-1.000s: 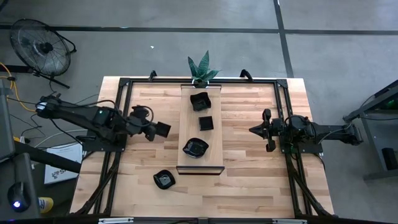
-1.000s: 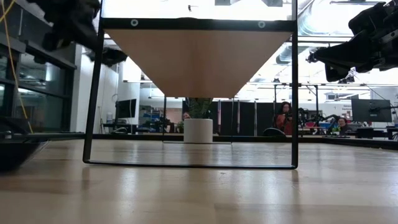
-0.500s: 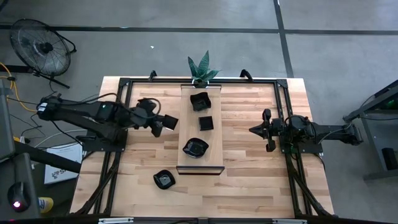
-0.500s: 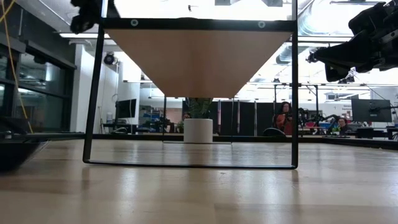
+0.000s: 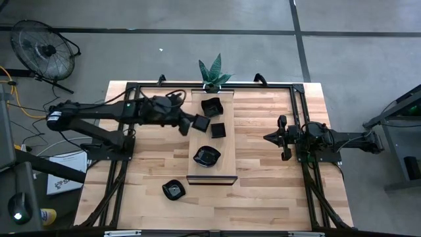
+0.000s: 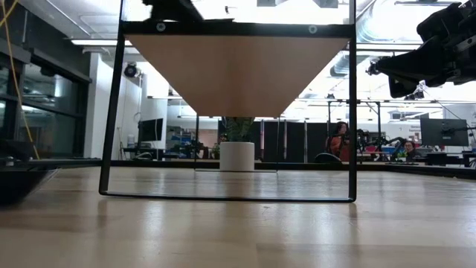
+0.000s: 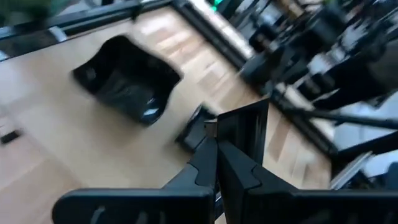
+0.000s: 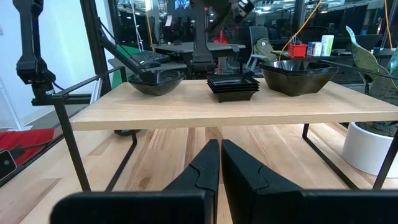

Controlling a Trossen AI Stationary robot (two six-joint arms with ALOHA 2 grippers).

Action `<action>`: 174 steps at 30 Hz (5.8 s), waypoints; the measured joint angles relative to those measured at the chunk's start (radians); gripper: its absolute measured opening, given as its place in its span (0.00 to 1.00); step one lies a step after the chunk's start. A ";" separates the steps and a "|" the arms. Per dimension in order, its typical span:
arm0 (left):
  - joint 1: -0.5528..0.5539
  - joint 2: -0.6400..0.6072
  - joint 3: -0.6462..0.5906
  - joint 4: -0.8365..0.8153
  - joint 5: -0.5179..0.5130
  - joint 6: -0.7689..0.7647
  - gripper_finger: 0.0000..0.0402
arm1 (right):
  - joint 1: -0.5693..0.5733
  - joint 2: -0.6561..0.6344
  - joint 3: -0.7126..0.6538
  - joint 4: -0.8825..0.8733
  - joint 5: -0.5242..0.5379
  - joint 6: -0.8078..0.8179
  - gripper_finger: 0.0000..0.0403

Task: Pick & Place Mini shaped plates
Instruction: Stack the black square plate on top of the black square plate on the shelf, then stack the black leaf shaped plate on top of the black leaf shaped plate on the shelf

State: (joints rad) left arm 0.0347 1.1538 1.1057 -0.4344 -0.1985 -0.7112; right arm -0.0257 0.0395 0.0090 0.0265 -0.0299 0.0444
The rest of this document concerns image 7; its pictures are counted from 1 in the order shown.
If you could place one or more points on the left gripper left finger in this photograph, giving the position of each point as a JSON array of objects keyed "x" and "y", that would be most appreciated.
[{"x": 140, "y": 208}]

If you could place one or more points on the black metal rig frame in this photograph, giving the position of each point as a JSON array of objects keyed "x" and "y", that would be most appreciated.
[{"x": 211, "y": 34}]

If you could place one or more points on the small black flat object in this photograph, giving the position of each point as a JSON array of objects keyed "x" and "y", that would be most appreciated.
[{"x": 11, "y": 137}]

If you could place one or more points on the wooden shelf with black legs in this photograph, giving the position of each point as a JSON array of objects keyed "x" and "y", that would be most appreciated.
[{"x": 102, "y": 149}]

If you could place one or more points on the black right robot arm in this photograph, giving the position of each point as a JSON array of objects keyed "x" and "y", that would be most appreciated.
[{"x": 326, "y": 37}]

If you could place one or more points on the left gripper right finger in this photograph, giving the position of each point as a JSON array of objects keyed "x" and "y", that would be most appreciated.
[{"x": 295, "y": 208}]

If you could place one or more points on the black wavy square bowl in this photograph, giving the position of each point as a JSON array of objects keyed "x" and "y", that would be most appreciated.
[{"x": 124, "y": 81}]

